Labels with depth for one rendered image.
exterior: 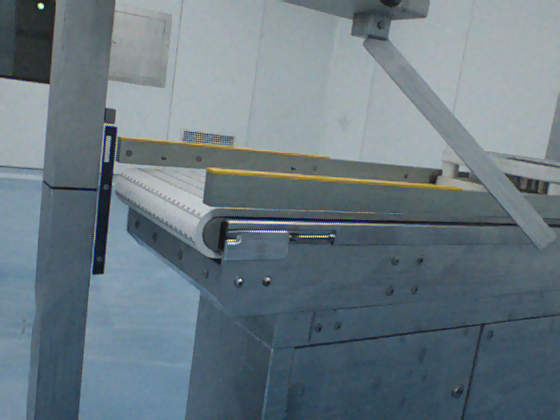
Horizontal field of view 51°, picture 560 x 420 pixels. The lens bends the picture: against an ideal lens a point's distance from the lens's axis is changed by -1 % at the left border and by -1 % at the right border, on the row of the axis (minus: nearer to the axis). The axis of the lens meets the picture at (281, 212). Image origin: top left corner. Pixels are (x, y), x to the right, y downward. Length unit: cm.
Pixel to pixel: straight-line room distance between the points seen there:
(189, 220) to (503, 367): 63
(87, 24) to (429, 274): 52
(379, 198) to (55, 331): 46
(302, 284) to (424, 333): 28
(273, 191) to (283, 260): 8
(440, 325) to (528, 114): 377
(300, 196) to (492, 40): 439
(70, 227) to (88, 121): 14
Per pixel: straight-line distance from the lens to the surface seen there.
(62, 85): 78
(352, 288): 67
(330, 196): 61
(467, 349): 95
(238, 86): 611
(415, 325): 83
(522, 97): 463
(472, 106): 493
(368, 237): 66
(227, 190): 55
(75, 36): 79
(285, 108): 635
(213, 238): 57
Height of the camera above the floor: 90
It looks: 10 degrees down
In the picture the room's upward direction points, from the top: 8 degrees clockwise
